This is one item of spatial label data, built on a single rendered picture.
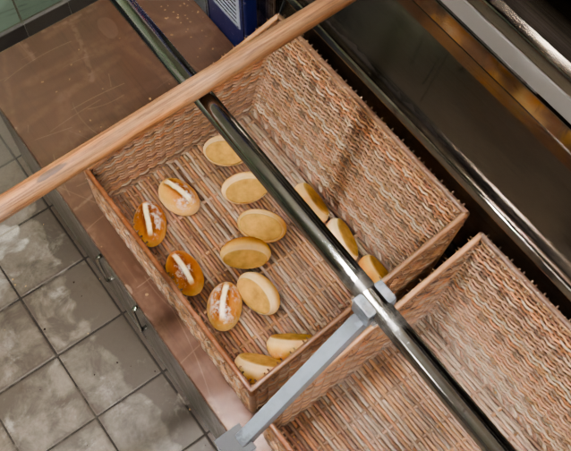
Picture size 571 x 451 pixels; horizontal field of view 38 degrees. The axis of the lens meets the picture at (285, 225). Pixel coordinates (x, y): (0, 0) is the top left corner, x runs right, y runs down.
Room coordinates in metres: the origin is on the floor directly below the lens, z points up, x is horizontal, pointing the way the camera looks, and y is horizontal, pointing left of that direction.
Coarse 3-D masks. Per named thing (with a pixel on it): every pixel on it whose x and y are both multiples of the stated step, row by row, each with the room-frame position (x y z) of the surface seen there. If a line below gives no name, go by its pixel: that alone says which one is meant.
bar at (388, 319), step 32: (128, 0) 0.82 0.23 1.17; (160, 32) 0.77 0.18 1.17; (224, 128) 0.61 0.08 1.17; (256, 160) 0.56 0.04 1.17; (288, 192) 0.51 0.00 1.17; (320, 224) 0.47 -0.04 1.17; (352, 288) 0.38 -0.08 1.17; (384, 288) 0.38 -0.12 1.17; (352, 320) 0.35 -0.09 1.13; (384, 320) 0.34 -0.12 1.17; (320, 352) 0.33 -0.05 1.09; (416, 352) 0.30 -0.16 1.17; (288, 384) 0.30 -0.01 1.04; (448, 384) 0.26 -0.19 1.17; (256, 416) 0.27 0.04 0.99; (480, 416) 0.23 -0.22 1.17; (224, 448) 0.23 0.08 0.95; (512, 448) 0.19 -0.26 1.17
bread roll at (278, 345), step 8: (272, 336) 0.50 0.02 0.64; (280, 336) 0.50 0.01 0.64; (288, 336) 0.50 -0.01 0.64; (296, 336) 0.50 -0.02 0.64; (304, 336) 0.50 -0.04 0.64; (272, 344) 0.48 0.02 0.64; (280, 344) 0.48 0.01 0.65; (288, 344) 0.48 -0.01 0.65; (296, 344) 0.48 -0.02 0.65; (272, 352) 0.47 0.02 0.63; (280, 352) 0.47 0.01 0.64; (288, 352) 0.47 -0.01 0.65
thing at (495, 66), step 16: (416, 0) 0.86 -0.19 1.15; (432, 0) 0.83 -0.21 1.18; (432, 16) 0.83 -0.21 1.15; (448, 16) 0.81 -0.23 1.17; (448, 32) 0.80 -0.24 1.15; (464, 32) 0.78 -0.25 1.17; (464, 48) 0.77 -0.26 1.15; (480, 48) 0.75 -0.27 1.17; (480, 64) 0.74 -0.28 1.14; (496, 64) 0.72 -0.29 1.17; (496, 80) 0.72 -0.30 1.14; (512, 80) 0.70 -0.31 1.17; (512, 96) 0.69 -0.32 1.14; (528, 96) 0.67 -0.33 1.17; (544, 112) 0.65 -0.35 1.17; (560, 128) 0.62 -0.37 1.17
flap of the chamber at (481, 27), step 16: (448, 0) 0.63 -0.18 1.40; (464, 0) 0.62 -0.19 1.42; (512, 0) 0.63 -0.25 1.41; (528, 0) 0.63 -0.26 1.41; (544, 0) 0.64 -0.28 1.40; (560, 0) 0.64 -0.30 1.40; (464, 16) 0.61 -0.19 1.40; (480, 16) 0.60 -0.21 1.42; (528, 16) 0.61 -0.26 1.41; (544, 16) 0.61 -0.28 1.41; (560, 16) 0.61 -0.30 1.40; (480, 32) 0.59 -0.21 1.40; (496, 32) 0.58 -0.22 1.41; (544, 32) 0.59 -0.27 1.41; (560, 32) 0.59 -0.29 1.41; (496, 48) 0.57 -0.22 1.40; (512, 48) 0.56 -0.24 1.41; (560, 48) 0.56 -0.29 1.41; (512, 64) 0.55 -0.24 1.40; (528, 64) 0.54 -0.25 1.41; (528, 80) 0.53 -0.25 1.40; (544, 80) 0.52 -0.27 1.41; (544, 96) 0.51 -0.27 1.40; (560, 96) 0.50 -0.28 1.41; (560, 112) 0.49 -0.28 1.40
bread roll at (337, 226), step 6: (330, 222) 0.74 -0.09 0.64; (336, 222) 0.73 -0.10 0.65; (342, 222) 0.74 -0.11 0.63; (330, 228) 0.72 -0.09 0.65; (336, 228) 0.72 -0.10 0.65; (342, 228) 0.72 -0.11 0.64; (348, 228) 0.73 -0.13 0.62; (336, 234) 0.70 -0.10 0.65; (342, 234) 0.70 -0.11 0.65; (348, 234) 0.71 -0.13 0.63; (342, 240) 0.69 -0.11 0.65; (348, 240) 0.70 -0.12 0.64; (354, 240) 0.71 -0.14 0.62; (348, 246) 0.68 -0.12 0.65; (354, 246) 0.69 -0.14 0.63; (354, 252) 0.67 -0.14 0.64; (354, 258) 0.66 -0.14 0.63
